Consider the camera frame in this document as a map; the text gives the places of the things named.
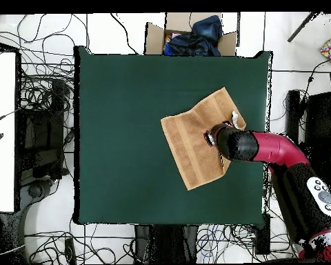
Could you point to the orange terry towel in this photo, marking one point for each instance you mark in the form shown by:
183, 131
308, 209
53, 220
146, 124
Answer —
193, 138

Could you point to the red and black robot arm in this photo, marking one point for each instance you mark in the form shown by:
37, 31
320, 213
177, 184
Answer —
278, 149

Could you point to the dark blue clothing pile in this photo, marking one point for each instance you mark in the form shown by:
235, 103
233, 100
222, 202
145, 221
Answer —
195, 41

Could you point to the brown cardboard box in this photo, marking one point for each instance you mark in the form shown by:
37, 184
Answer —
154, 38

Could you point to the dark green table cloth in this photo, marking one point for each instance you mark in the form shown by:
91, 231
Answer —
113, 82

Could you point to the dark thin rod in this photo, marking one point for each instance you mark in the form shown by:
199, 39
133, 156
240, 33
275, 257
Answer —
300, 27

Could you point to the black power strip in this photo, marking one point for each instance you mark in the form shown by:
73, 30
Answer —
70, 251

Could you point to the gray round chair base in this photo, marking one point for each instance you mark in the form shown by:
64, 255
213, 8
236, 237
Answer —
35, 190

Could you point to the white side table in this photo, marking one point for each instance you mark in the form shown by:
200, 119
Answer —
2, 171

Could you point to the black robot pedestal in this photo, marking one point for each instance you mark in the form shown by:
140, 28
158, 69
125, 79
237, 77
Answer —
165, 245

